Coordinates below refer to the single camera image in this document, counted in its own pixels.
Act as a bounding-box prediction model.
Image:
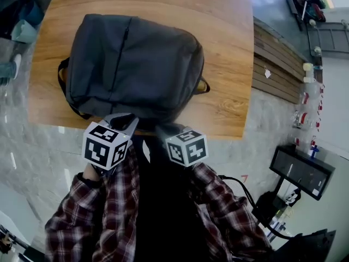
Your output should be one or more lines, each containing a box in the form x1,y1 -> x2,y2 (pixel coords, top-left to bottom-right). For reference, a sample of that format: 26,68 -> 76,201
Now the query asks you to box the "black monitor stand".
252,178 -> 285,229

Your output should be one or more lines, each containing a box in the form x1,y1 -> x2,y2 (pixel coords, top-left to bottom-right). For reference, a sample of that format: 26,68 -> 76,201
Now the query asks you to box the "white plastic bottle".
302,62 -> 317,85

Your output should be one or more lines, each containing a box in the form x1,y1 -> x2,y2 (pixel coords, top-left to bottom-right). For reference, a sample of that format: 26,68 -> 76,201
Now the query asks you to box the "wooden slatted bench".
250,16 -> 323,105

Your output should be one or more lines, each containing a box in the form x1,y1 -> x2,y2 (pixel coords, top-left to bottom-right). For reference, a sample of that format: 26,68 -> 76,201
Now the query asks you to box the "dark teal bin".
18,1 -> 46,27

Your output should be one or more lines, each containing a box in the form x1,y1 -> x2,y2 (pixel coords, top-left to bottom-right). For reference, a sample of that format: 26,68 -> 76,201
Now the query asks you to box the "person's torso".
133,135 -> 209,262

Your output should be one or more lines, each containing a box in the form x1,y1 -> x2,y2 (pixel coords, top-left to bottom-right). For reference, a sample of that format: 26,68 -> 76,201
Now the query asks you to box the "black desk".
0,0 -> 59,39

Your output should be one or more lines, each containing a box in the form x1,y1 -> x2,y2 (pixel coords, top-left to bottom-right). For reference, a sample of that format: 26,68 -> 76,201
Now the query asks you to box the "group of clear plastic bottles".
292,82 -> 327,153

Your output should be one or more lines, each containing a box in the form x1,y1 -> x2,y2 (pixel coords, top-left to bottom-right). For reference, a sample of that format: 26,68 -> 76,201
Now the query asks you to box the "black monitor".
269,144 -> 336,201

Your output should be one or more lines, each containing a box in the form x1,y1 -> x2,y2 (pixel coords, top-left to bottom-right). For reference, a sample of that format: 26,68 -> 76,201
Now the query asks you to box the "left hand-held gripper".
81,112 -> 140,171

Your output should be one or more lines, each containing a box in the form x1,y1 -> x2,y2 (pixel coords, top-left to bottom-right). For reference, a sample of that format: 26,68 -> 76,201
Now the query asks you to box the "black wristband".
76,172 -> 103,189

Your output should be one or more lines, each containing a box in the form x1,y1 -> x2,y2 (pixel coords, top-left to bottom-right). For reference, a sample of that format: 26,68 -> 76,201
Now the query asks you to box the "person's right forearm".
187,162 -> 274,262

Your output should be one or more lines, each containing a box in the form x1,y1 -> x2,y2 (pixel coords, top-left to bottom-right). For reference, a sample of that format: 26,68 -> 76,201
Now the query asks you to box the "light teal bin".
10,19 -> 38,44

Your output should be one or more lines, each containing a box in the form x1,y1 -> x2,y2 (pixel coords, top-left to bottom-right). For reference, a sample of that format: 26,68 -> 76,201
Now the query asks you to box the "person's left forearm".
45,163 -> 110,262

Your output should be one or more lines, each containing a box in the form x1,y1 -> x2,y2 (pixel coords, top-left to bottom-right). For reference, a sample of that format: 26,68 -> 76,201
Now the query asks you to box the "black bag pile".
286,0 -> 327,32

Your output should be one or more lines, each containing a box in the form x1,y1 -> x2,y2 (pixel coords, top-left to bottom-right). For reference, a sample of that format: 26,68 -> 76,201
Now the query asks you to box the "thick black cable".
218,174 -> 294,240

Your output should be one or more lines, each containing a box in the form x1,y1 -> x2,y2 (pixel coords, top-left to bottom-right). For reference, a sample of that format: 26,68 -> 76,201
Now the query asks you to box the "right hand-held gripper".
155,124 -> 209,168

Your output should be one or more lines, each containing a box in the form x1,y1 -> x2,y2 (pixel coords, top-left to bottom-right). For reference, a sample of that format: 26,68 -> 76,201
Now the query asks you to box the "black and white hanging tag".
284,189 -> 302,207

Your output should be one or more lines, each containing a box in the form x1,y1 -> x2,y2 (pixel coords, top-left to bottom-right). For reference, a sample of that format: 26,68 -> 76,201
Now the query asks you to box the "black angular case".
272,229 -> 338,262

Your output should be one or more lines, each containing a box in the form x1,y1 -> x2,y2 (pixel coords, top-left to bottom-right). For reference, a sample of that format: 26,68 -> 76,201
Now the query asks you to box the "grey platform cart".
306,20 -> 349,60

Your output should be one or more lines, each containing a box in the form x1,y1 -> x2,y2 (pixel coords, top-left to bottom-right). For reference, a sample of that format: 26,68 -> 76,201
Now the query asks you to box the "dark grey backpack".
57,13 -> 211,128

